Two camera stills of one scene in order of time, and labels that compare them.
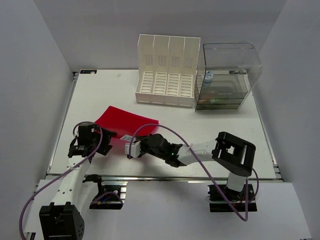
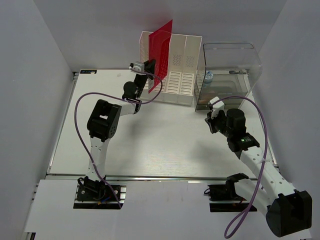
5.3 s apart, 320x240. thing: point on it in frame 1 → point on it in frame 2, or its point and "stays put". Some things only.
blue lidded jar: x=208 y=79 stays put
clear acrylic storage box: x=231 y=69 stays put
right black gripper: x=143 y=139 → x=211 y=121
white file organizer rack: x=168 y=70 stays put
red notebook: x=121 y=122 → x=159 y=44
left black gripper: x=105 y=148 → x=149 y=68
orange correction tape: x=205 y=101 stays put
